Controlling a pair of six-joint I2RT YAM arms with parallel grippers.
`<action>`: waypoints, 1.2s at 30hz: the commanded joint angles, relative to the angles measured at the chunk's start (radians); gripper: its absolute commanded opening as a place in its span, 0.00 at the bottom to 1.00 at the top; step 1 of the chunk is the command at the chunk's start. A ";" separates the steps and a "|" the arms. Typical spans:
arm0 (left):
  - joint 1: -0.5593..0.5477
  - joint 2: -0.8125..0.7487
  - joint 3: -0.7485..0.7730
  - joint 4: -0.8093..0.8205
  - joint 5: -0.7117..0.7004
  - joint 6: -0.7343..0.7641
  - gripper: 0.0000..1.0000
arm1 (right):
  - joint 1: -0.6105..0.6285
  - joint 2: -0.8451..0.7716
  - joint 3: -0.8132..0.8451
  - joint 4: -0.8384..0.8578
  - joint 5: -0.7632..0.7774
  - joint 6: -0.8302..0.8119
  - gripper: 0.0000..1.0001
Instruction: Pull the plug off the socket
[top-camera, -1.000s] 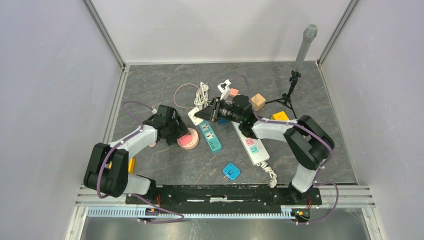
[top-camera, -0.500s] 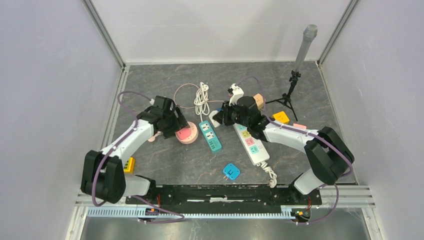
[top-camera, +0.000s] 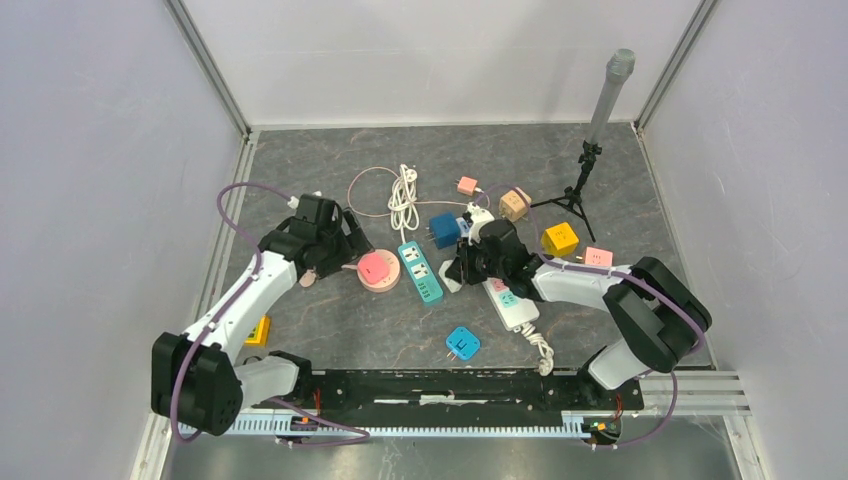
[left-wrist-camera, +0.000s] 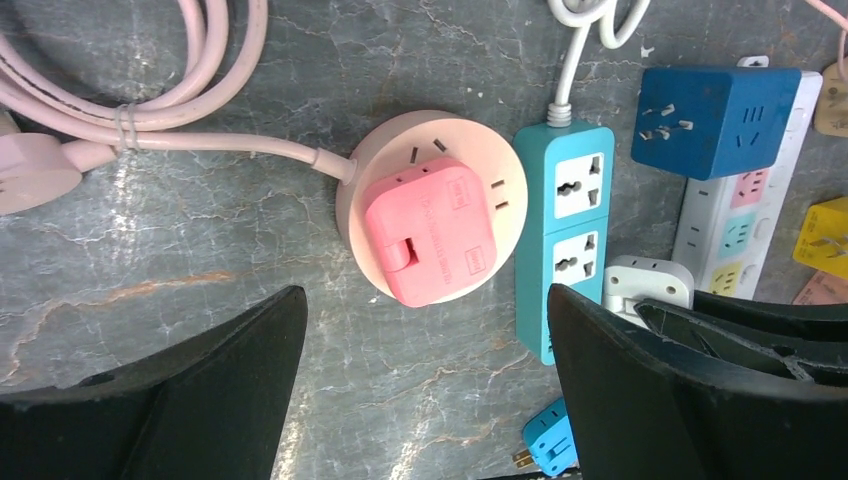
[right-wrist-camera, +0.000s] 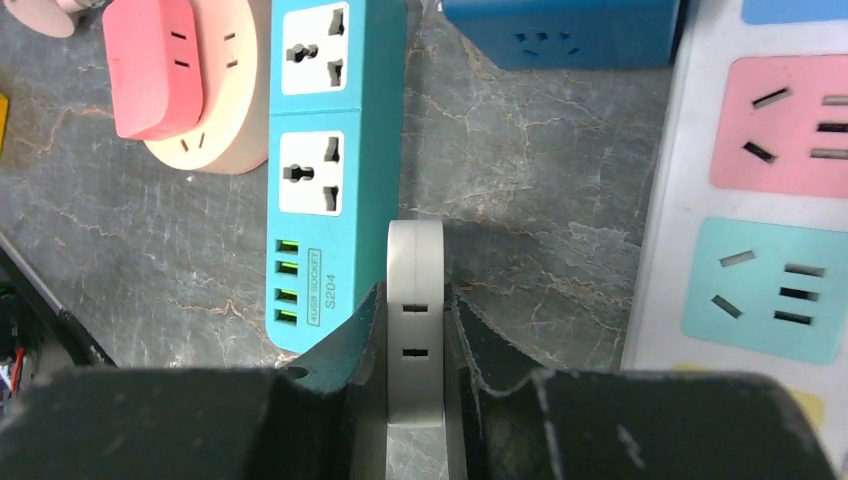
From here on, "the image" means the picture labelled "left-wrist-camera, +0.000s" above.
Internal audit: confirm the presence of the white coiled power cord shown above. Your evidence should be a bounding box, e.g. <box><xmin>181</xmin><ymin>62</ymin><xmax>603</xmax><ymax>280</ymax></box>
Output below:
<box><xmin>545</xmin><ymin>0</ymin><xmax>654</xmax><ymax>128</ymax></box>

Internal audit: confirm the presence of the pink adapter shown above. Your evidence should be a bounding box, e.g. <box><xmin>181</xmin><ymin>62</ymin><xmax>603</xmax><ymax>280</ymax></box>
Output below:
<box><xmin>364</xmin><ymin>156</ymin><xmax>497</xmax><ymax>307</ymax></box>

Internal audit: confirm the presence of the white adapter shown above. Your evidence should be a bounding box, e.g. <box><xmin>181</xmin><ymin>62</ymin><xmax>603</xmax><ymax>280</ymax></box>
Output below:
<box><xmin>601</xmin><ymin>255</ymin><xmax>695</xmax><ymax>328</ymax></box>

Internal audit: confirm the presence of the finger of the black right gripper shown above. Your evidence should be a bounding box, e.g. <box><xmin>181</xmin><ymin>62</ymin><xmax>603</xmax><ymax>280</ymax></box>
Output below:
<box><xmin>693</xmin><ymin>291</ymin><xmax>847</xmax><ymax>342</ymax></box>
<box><xmin>635</xmin><ymin>299</ymin><xmax>847</xmax><ymax>388</ymax></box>

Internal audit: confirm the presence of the yellow cube socket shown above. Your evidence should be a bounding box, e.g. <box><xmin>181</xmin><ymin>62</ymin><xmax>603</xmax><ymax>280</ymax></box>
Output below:
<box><xmin>792</xmin><ymin>196</ymin><xmax>848</xmax><ymax>280</ymax></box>

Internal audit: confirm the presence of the pink round charging base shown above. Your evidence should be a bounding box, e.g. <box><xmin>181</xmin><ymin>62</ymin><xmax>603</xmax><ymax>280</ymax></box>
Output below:
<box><xmin>336</xmin><ymin>110</ymin><xmax>528</xmax><ymax>304</ymax></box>

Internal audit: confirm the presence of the white power strip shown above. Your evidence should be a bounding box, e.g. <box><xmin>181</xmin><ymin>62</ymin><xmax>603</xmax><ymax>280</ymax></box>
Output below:
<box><xmin>672</xmin><ymin>70</ymin><xmax>823</xmax><ymax>299</ymax></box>

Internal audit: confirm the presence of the beige dragon cube socket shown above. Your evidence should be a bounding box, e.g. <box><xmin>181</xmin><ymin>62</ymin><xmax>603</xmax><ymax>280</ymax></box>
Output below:
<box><xmin>813</xmin><ymin>63</ymin><xmax>847</xmax><ymax>138</ymax></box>

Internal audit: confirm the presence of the pink charging cable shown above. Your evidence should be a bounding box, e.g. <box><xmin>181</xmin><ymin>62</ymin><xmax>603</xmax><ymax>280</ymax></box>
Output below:
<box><xmin>804</xmin><ymin>0</ymin><xmax>848</xmax><ymax>81</ymax></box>

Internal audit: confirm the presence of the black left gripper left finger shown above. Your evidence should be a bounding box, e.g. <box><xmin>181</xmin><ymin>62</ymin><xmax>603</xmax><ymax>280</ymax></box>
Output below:
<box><xmin>1</xmin><ymin>286</ymin><xmax>308</xmax><ymax>479</ymax></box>

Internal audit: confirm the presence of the teal power strip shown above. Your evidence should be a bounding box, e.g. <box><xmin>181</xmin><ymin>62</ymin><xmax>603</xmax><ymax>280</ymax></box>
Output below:
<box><xmin>513</xmin><ymin>120</ymin><xmax>615</xmax><ymax>365</ymax></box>

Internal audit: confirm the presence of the pink base power cord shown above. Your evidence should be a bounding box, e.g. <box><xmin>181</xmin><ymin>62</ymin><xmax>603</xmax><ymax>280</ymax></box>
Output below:
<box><xmin>0</xmin><ymin>0</ymin><xmax>359</xmax><ymax>217</ymax></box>

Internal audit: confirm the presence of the light blue adapter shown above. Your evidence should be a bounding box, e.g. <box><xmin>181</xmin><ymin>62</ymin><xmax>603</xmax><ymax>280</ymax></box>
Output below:
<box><xmin>512</xmin><ymin>397</ymin><xmax>578</xmax><ymax>477</ymax></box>

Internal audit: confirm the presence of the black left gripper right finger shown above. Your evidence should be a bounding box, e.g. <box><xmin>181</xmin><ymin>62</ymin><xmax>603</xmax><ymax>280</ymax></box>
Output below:
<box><xmin>548</xmin><ymin>284</ymin><xmax>847</xmax><ymax>479</ymax></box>

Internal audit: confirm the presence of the pink cube socket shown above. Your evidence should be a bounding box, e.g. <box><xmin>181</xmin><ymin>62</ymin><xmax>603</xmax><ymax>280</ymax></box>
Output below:
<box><xmin>792</xmin><ymin>271</ymin><xmax>848</xmax><ymax>305</ymax></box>

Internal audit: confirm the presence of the dark blue cube socket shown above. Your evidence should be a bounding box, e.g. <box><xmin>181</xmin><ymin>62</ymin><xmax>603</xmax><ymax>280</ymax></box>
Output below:
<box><xmin>631</xmin><ymin>66</ymin><xmax>802</xmax><ymax>180</ymax></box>

